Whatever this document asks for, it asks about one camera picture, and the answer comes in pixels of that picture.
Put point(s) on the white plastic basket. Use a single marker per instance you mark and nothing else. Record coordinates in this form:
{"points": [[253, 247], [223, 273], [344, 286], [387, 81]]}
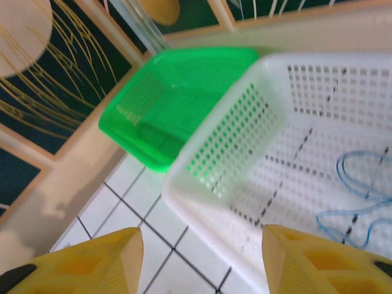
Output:
{"points": [[275, 76]]}

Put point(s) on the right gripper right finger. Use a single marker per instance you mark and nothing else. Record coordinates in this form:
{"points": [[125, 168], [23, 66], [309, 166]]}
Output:
{"points": [[321, 266]]}

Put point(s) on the green plastic basket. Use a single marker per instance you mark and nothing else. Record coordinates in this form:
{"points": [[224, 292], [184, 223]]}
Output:
{"points": [[183, 92]]}

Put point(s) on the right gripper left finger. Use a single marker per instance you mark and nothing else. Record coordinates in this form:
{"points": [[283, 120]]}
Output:
{"points": [[85, 266]]}

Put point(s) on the aluminium frame post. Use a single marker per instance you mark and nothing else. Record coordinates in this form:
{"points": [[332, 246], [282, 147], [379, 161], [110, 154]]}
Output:
{"points": [[147, 27]]}

